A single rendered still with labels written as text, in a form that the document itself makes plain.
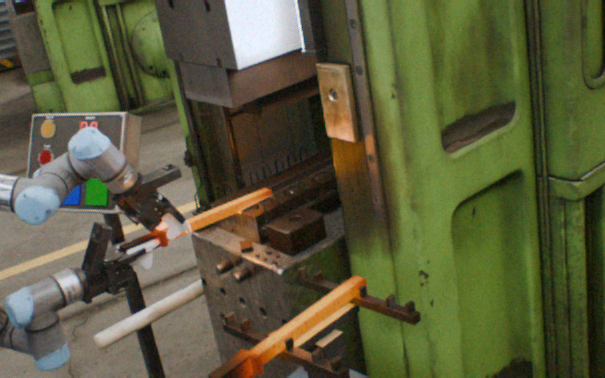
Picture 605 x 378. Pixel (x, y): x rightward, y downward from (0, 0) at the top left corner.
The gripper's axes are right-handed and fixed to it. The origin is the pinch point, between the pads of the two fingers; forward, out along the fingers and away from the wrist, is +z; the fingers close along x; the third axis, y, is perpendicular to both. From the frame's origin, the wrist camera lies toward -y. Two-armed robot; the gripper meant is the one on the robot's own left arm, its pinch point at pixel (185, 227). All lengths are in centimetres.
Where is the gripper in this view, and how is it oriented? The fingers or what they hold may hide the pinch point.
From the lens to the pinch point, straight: 198.1
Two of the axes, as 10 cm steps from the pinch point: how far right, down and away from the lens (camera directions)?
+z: 5.1, 6.1, 6.1
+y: -5.7, 7.7, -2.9
